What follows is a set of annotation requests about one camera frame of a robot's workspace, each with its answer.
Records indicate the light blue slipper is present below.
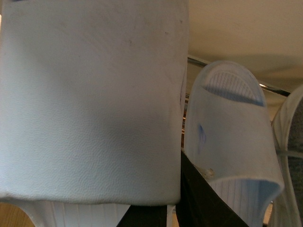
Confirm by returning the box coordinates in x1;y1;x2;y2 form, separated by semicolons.
183;60;285;227
0;0;189;227

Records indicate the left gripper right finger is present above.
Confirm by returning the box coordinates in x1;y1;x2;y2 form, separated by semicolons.
176;151;247;227

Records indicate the grey knit sneaker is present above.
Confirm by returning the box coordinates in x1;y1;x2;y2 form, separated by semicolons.
268;86;303;227

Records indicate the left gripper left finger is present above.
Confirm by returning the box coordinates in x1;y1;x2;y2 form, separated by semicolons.
117;205;167;227

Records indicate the black metal shoe rack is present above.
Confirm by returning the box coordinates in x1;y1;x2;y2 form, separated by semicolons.
181;54;292;149

